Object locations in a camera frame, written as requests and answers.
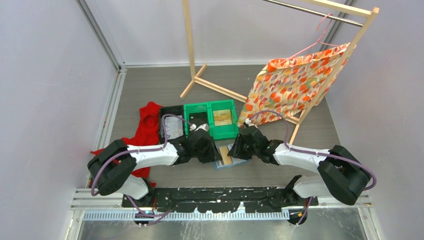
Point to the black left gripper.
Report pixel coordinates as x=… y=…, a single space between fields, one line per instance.
x=212 y=155

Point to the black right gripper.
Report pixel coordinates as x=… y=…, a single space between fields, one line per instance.
x=236 y=151

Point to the blue card holder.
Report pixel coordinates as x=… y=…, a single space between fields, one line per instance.
x=235 y=161

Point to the gold credit card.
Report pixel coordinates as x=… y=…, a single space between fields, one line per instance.
x=226 y=160

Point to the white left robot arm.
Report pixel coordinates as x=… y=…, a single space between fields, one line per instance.
x=112 y=168

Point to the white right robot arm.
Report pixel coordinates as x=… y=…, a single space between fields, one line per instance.
x=337 y=172

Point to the green bin with gold cards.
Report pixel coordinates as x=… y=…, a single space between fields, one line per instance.
x=228 y=131

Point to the gold cards stack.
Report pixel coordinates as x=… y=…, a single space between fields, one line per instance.
x=222 y=117

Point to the dark cards stack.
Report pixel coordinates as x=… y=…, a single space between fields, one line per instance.
x=198 y=118

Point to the green bin with dark cards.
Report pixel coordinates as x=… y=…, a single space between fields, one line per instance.
x=199 y=107

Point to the white cards in black bin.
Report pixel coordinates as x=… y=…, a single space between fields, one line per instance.
x=174 y=127

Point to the black plastic bin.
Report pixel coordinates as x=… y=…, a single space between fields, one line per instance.
x=174 y=110

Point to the red cloth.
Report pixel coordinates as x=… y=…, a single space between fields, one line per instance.
x=146 y=133

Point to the floral orange fabric bag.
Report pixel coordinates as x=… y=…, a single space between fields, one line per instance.
x=288 y=85

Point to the wooden clothes rack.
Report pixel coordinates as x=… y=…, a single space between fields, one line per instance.
x=247 y=31

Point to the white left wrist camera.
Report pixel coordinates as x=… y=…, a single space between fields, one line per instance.
x=193 y=127

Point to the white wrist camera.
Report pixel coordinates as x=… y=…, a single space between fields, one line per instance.
x=193 y=127
x=248 y=123

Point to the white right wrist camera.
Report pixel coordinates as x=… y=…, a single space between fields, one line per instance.
x=248 y=123

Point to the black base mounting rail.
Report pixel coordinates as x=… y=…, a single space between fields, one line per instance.
x=221 y=199

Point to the pink wire hanger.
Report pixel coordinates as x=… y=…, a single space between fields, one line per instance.
x=318 y=38

